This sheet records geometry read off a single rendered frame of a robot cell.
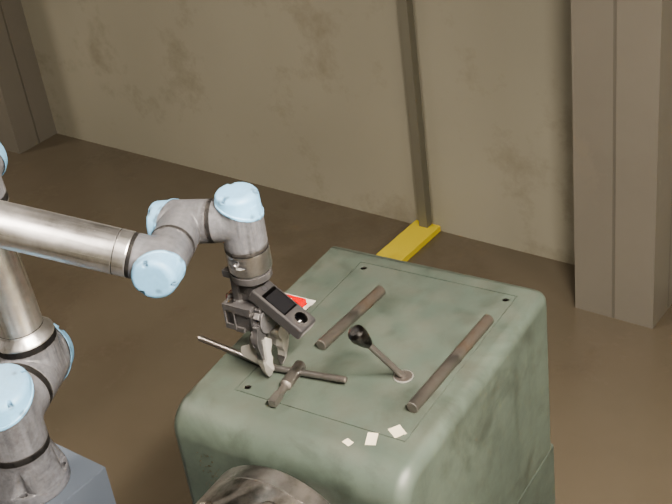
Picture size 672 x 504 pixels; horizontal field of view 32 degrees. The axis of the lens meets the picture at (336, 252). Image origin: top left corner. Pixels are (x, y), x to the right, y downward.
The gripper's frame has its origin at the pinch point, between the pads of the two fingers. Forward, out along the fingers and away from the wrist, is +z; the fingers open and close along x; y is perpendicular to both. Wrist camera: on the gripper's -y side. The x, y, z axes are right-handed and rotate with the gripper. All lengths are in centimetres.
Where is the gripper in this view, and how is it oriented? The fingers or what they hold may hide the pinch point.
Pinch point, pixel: (277, 364)
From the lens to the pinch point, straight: 208.1
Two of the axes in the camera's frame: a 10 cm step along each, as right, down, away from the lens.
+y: -8.5, -1.9, 5.0
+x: -5.2, 5.0, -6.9
